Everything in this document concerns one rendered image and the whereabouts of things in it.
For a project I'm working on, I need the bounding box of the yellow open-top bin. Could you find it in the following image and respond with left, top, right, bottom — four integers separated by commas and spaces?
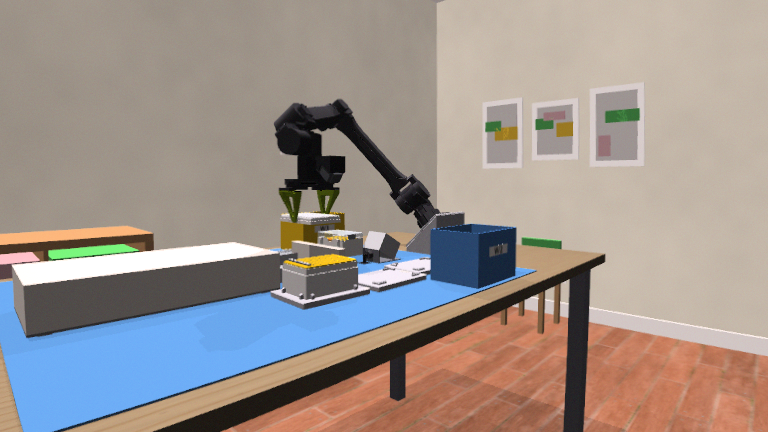
281, 212, 345, 250

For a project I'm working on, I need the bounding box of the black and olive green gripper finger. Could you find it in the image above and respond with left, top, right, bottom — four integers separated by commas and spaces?
317, 190, 340, 214
279, 190, 302, 223

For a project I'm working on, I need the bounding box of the blue open-top box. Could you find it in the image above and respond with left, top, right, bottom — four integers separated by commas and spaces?
430, 224, 516, 289

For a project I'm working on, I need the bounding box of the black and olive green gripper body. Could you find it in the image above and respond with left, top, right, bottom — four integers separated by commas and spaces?
279, 155, 340, 191

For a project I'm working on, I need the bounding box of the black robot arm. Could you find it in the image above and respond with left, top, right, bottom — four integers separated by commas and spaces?
274, 99, 442, 234

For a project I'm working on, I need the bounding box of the white push-button box with green button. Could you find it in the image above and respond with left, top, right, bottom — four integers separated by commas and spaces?
357, 231, 401, 264

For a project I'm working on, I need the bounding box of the blue bench mat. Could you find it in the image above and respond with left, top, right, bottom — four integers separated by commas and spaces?
0, 267, 537, 432

